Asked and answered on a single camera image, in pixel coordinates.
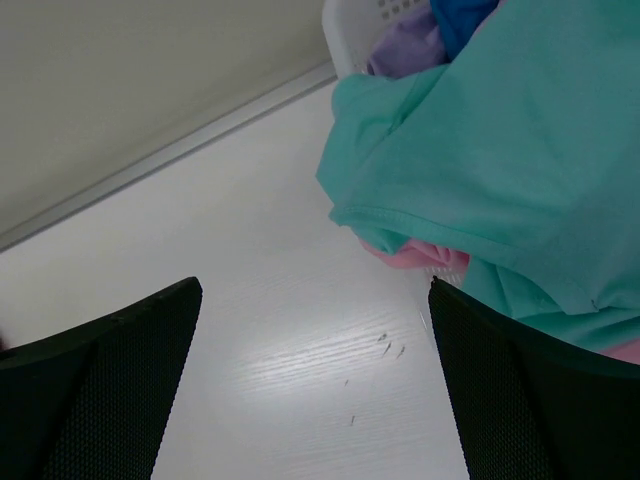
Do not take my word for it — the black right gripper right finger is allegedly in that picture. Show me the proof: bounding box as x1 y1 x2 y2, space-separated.
428 278 639 479

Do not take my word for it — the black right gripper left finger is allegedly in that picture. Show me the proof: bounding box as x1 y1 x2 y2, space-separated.
1 277 202 479

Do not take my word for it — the teal t shirt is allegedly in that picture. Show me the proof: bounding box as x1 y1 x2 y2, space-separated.
316 1 639 351

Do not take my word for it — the pink t shirt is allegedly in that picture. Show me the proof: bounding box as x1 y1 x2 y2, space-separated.
360 239 639 364

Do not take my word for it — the purple t shirt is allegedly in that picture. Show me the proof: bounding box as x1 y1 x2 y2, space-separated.
367 5 450 79

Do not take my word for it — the blue t shirt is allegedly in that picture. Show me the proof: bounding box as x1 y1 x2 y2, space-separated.
430 0 500 60

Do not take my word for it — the white plastic laundry basket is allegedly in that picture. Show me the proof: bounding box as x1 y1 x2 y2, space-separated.
322 1 464 286

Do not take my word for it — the aluminium table edge rail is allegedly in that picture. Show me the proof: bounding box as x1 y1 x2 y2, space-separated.
1 61 336 251

